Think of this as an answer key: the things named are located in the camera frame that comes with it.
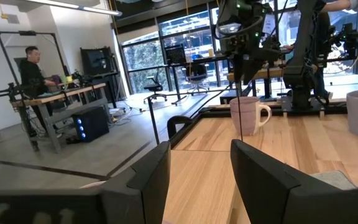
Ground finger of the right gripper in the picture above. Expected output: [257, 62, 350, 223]
[244, 60, 262, 85]
[233, 57, 244, 94]

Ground black computer tower blue lights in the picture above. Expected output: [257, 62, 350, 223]
[72, 106, 110, 143]

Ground small black monitor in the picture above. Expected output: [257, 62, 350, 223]
[165, 44, 188, 65]

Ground black metal table frame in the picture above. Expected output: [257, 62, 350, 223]
[166, 98, 358, 150]

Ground wooden top grey workbench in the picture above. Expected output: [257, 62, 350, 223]
[11, 82, 108, 154]

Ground long ceiling light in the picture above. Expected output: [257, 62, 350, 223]
[26, 0, 123, 17]

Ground black wire shelf frame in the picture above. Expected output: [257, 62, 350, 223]
[147, 79, 244, 146]

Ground black cabinet screen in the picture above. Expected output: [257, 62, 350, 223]
[80, 46, 119, 77]

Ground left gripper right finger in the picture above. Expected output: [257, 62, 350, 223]
[231, 139, 358, 224]

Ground black standing desk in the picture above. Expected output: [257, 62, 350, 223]
[163, 54, 229, 106]

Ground black office chair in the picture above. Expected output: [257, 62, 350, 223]
[144, 75, 168, 104]
[185, 55, 210, 96]

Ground black arched hook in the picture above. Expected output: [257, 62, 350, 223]
[167, 115, 194, 140]

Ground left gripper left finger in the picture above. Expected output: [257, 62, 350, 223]
[99, 141, 171, 224]

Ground black tubular stand frame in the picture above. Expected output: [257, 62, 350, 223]
[0, 30, 71, 86]

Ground pink mug white handle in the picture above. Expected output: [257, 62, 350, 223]
[229, 96, 272, 137]

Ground grey folded cloth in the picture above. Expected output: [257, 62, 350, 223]
[309, 170, 357, 190]

